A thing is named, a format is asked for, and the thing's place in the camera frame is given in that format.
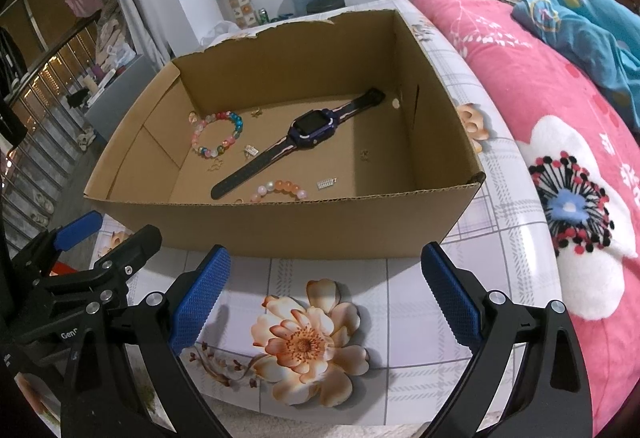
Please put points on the pile of cloths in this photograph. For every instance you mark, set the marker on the pile of cloths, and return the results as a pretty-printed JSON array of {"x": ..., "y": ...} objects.
[{"x": 112, "y": 37}]

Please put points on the blue printed garment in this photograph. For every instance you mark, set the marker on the blue printed garment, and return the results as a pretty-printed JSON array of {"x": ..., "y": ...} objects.
[{"x": 590, "y": 37}]

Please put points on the cardboard box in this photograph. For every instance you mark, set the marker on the cardboard box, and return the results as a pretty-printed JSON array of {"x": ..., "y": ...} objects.
[{"x": 300, "y": 233}]

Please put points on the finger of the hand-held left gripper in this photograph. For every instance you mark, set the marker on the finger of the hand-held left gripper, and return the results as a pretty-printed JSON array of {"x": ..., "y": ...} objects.
[
  {"x": 75, "y": 229},
  {"x": 137, "y": 243}
]

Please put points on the black bin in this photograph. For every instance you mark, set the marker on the black bin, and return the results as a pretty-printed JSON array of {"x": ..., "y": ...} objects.
[{"x": 325, "y": 5}]

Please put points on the small star charm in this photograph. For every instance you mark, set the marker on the small star charm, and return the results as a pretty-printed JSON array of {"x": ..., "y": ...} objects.
[{"x": 257, "y": 113}]

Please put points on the green can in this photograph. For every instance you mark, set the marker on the green can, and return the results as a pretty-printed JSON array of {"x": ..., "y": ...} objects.
[{"x": 262, "y": 15}]

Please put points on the pink flower blanket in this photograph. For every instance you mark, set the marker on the pink flower blanket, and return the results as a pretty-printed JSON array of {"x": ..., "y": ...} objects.
[{"x": 500, "y": 82}]

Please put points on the metal stair railing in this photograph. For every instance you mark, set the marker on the metal stair railing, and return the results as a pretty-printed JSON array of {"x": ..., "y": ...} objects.
[{"x": 45, "y": 62}]

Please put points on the small gold charm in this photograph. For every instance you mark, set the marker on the small gold charm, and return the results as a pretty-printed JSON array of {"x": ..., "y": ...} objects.
[{"x": 216, "y": 166}]

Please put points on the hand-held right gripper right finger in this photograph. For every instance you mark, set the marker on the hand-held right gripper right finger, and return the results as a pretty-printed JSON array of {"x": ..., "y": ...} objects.
[{"x": 452, "y": 298}]

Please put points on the white plastic bag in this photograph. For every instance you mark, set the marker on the white plastic bag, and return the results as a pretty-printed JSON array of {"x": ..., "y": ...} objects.
[{"x": 220, "y": 33}]

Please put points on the small silver clip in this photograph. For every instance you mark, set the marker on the small silver clip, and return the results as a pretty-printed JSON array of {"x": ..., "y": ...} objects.
[{"x": 251, "y": 150}]

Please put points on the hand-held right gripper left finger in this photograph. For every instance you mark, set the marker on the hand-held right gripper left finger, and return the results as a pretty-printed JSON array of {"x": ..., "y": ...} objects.
[{"x": 200, "y": 303}]

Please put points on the silver spring clip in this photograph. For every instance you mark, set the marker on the silver spring clip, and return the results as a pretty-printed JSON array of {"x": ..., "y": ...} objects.
[{"x": 325, "y": 184}]

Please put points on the grey cabinet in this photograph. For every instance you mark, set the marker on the grey cabinet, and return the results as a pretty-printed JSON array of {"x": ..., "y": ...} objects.
[{"x": 125, "y": 92}]

